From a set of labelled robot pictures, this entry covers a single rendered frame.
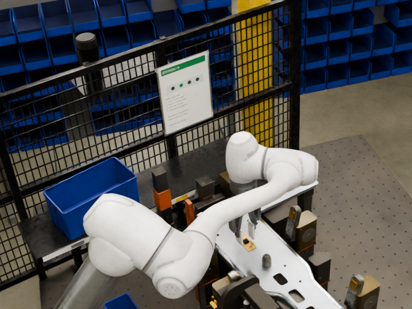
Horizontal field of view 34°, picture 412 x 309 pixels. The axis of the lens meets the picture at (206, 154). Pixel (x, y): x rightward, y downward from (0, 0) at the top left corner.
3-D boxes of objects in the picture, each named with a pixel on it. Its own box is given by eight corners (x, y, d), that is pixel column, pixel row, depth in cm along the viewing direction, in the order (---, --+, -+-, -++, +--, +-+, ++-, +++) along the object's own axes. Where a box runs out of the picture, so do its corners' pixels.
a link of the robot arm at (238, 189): (262, 177, 215) (262, 191, 219) (246, 162, 221) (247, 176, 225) (238, 187, 211) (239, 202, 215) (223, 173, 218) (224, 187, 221)
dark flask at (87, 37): (107, 81, 244) (99, 37, 234) (88, 88, 242) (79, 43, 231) (99, 73, 250) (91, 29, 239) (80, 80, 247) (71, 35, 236)
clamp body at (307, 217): (321, 282, 258) (325, 216, 237) (297, 296, 253) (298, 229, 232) (311, 272, 262) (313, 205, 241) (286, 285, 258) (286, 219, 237)
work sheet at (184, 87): (213, 117, 272) (208, 49, 253) (164, 137, 264) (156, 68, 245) (211, 114, 274) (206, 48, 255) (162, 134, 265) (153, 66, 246)
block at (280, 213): (298, 264, 266) (299, 211, 249) (273, 277, 262) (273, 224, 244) (287, 253, 271) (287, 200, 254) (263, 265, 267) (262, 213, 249)
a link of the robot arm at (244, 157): (222, 183, 214) (262, 189, 210) (219, 144, 204) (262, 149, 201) (231, 162, 222) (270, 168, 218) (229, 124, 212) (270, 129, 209)
